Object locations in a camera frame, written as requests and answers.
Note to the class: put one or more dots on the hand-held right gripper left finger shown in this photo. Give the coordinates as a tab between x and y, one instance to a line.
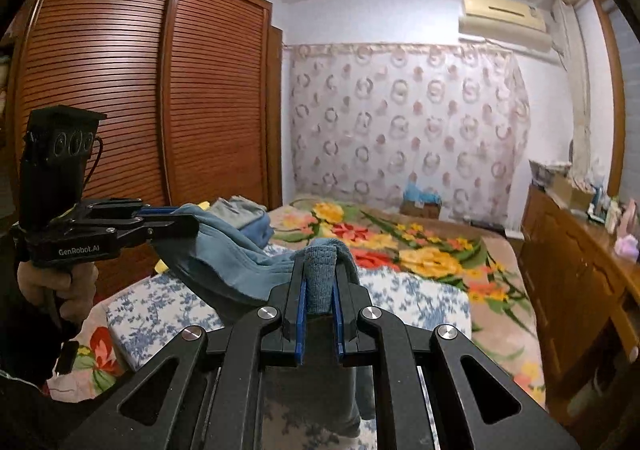
300	325

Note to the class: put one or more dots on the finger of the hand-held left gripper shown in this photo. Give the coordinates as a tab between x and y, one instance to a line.
150	212
170	228

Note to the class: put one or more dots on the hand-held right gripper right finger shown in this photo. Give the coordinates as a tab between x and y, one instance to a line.
338	330

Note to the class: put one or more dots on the teal short pants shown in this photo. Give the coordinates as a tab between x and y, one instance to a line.
240	255

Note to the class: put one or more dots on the person's left forearm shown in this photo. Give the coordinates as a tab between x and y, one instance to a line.
30	410

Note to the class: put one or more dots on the folded grey pants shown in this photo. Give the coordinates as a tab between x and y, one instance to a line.
237	209

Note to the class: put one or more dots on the person's left hand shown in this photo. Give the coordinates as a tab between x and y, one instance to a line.
70	285

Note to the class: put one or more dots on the blue floral white bedsheet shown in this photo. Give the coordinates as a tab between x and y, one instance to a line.
400	300

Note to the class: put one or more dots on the folded blue jeans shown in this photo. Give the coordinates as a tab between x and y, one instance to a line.
259	234

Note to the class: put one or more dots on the brown slatted wooden wardrobe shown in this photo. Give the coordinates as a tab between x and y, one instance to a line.
150	104

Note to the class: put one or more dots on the colourful flower blanket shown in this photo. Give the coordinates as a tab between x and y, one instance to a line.
425	250

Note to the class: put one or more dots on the small cardboard box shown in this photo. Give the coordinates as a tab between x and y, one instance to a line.
422	211

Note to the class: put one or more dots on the long wooden sideboard cabinet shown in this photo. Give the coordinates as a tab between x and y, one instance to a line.
575	290

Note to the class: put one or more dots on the stack of newspapers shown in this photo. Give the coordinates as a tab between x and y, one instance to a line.
547	173

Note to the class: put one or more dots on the open cardboard box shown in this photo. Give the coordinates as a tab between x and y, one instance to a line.
570	192

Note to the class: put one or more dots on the row of toiletry bottles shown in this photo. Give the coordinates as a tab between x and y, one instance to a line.
607	212

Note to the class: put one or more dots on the pink bottle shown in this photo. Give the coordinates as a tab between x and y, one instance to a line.
630	217

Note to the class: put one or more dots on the tied beige curtain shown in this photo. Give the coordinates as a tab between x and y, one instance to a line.
575	94

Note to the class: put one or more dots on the grey window blind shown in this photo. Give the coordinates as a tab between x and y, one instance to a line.
627	104

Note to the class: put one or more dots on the beige wall air conditioner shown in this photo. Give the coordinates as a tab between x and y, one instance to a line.
500	17

